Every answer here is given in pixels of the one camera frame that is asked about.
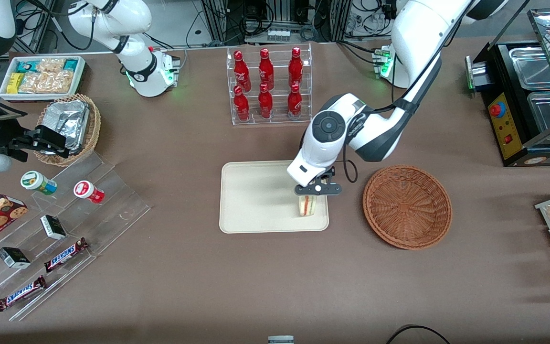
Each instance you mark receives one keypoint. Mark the red soda bottle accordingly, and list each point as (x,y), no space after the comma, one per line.
(241,106)
(265,104)
(295,67)
(294,102)
(266,69)
(241,70)

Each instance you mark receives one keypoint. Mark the triangular sandwich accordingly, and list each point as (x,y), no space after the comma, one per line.
(307,206)

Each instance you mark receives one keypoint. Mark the clear bag of crackers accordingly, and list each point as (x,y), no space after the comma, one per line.
(46,82)
(50,65)

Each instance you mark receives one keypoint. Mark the small grey device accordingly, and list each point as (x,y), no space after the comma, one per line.
(280,339)

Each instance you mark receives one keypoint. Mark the clear acrylic bottle rack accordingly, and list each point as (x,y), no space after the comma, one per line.
(277,119)

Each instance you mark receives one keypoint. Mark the silver foil packet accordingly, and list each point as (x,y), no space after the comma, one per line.
(62,111)
(77,136)

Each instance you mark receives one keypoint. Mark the aluminium frame rack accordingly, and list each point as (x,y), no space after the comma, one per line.
(327,19)

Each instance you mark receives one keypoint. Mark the clear acrylic stepped stand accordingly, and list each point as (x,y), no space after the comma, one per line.
(112,210)

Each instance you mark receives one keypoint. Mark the grey power strip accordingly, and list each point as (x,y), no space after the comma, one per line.
(278,35)

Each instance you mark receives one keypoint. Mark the snickers bar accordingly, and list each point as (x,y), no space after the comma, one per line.
(65,254)
(21,294)

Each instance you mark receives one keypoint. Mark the yellow snack packet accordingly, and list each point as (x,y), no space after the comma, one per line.
(15,82)

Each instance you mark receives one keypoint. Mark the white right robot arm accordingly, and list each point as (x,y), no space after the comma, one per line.
(132,28)

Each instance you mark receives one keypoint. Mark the red lid cup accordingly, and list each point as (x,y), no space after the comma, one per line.
(86,190)

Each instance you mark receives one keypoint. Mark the green lid cup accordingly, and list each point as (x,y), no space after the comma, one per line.
(34,180)

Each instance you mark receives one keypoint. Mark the round brown wicker basket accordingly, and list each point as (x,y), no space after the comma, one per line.
(406,208)

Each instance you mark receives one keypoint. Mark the white snack bin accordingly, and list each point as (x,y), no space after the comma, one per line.
(80,71)

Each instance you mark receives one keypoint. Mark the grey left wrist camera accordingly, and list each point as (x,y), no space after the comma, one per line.
(330,190)

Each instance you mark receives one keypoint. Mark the cream rectangular tray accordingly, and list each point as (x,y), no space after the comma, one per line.
(256,200)

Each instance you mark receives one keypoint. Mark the tan wicker basket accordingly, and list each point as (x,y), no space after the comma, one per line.
(94,124)

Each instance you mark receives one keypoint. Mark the small dark box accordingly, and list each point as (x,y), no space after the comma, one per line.
(14,257)
(53,227)

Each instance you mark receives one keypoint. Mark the black food warmer cabinet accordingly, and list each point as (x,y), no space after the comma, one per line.
(506,129)

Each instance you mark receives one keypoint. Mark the teal snack packet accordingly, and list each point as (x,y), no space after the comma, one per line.
(25,66)
(70,64)

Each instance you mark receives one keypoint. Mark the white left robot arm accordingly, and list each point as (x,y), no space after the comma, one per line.
(418,28)

